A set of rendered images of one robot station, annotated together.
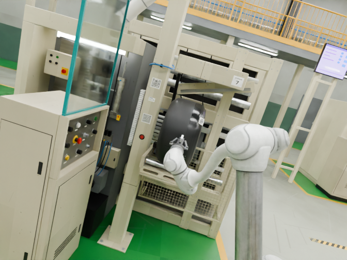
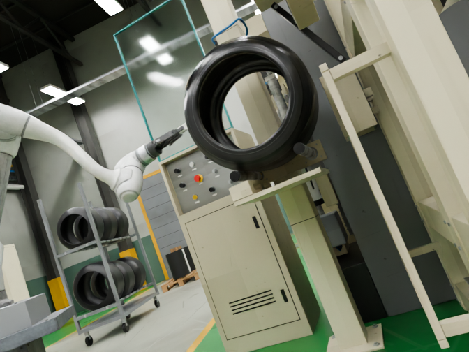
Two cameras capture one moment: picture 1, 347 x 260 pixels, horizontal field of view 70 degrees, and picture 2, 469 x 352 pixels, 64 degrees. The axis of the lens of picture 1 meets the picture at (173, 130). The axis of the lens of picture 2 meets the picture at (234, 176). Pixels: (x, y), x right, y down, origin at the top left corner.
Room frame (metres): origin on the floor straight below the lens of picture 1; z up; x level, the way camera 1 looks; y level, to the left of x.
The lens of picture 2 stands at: (2.19, -1.65, 0.71)
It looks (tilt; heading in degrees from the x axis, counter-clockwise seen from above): 7 degrees up; 103
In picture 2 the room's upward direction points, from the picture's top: 21 degrees counter-clockwise
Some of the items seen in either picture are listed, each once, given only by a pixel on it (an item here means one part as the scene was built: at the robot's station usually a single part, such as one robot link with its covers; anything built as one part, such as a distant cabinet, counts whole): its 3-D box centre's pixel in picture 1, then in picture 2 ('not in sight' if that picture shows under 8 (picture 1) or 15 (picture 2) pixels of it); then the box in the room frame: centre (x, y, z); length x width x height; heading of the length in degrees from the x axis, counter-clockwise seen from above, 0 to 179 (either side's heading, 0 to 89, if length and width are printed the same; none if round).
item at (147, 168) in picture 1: (162, 173); (252, 189); (1.86, -0.02, 0.83); 0.36 x 0.09 x 0.06; 86
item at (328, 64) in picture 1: (333, 62); not in sight; (5.11, -2.59, 2.60); 0.60 x 0.05 x 0.55; 94
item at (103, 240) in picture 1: (116, 237); (354, 340); (2.00, 0.23, 0.01); 0.27 x 0.27 x 0.02; 86
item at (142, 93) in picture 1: (137, 118); not in sight; (1.97, 0.31, 1.19); 0.05 x 0.04 x 0.48; 176
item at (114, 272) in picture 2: not in sight; (105, 257); (-1.06, 2.98, 0.96); 1.30 x 0.62 x 1.92; 98
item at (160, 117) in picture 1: (157, 128); (348, 104); (2.39, 0.16, 1.05); 0.20 x 0.15 x 0.30; 86
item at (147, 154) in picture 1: (148, 154); (284, 165); (2.01, 0.15, 0.90); 0.40 x 0.03 x 0.10; 176
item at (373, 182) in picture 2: (188, 179); (375, 191); (2.31, -0.28, 0.65); 0.90 x 0.02 x 0.70; 86
